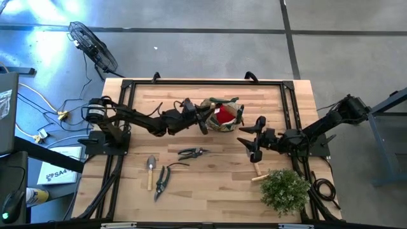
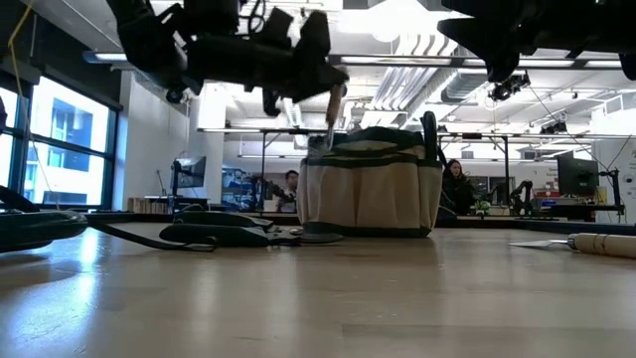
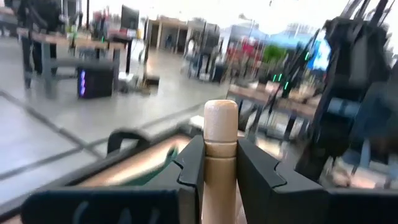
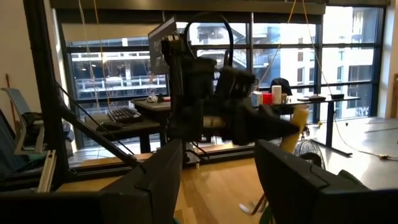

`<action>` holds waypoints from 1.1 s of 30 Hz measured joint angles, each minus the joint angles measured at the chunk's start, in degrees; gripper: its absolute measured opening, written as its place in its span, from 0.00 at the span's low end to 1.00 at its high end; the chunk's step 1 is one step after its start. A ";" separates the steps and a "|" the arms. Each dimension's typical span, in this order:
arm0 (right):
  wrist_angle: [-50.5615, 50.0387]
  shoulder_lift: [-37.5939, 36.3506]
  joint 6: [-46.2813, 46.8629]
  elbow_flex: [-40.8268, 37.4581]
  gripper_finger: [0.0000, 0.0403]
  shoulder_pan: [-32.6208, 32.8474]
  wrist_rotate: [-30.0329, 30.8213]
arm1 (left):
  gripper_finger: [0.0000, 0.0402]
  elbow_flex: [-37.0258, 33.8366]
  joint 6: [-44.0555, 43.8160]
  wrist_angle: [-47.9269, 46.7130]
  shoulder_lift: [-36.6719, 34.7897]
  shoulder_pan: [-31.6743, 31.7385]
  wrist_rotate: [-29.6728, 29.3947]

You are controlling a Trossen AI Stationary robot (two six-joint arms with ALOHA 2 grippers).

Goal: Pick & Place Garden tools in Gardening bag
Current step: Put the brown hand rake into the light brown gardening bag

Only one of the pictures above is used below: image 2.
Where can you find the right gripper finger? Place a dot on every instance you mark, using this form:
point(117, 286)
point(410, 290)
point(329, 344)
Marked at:
point(497, 57)

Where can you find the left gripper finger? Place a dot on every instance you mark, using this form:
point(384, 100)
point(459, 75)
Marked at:
point(314, 40)
point(315, 84)

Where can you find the beige green canvas gardening bag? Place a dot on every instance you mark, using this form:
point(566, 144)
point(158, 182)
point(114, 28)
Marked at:
point(372, 199)

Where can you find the dark teal garden shears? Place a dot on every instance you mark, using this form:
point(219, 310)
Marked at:
point(213, 233)

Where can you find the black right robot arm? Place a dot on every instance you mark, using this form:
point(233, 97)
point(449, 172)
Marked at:
point(630, 67)

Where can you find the black background robot arm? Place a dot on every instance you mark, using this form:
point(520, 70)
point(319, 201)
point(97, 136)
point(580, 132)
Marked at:
point(263, 191)
point(522, 196)

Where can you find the computer monitor on arm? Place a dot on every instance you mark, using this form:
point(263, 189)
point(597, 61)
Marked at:
point(191, 171)

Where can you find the long linear ceiling light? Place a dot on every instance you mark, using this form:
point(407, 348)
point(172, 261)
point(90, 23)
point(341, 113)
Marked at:
point(397, 60)

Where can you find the small black ceiling fixture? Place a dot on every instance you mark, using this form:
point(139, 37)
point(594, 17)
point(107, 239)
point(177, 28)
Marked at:
point(554, 128)

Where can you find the person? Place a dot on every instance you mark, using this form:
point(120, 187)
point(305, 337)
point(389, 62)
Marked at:
point(457, 191)
point(290, 186)

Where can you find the blue shelving unit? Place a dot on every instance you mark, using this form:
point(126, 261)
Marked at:
point(236, 189)

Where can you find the black computer monitor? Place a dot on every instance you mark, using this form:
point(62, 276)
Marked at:
point(576, 176)

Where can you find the black office chair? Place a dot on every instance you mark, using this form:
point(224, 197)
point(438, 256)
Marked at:
point(448, 214)

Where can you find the low bookshelf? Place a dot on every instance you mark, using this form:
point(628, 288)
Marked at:
point(149, 205)

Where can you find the black monitor stand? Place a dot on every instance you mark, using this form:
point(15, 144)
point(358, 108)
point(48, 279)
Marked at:
point(616, 189)

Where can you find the black background desk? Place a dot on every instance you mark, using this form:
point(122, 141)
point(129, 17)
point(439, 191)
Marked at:
point(571, 213)

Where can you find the large window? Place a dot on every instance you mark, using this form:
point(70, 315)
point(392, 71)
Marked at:
point(69, 119)

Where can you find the green black pruning shears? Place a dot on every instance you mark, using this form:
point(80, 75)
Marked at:
point(40, 229)

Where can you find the black ceiling camera cluster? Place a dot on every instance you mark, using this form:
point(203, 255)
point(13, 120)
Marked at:
point(512, 85)

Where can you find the silver ventilation duct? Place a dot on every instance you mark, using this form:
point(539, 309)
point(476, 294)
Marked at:
point(462, 87)

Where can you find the black background rig frame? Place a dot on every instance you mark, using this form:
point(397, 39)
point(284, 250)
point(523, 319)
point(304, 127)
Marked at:
point(506, 164)

